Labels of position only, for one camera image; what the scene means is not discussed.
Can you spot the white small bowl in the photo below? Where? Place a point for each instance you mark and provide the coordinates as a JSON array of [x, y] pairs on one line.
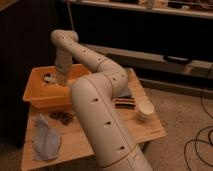
[[145, 110]]

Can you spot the blue grey cloth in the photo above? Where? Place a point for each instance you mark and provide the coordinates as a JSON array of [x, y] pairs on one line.
[[46, 141]]

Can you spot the wooden table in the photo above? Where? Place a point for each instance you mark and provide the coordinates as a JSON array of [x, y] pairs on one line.
[[74, 143]]

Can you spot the black remote on shelf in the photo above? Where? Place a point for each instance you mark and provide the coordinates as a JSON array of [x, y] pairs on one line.
[[176, 59]]

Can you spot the orange plastic tray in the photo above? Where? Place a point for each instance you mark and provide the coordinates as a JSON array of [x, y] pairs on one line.
[[43, 94]]

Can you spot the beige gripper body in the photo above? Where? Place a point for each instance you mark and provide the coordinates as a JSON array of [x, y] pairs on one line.
[[62, 79]]

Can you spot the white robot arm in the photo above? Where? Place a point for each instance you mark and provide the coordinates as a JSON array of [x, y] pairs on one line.
[[91, 98]]

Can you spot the striped sponge stack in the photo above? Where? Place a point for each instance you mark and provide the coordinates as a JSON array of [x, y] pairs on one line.
[[126, 99]]

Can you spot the grey metal shelf rail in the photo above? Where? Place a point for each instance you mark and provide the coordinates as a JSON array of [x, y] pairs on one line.
[[148, 63]]

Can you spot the dark grape bunch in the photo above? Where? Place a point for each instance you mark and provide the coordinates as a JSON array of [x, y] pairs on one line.
[[64, 117]]

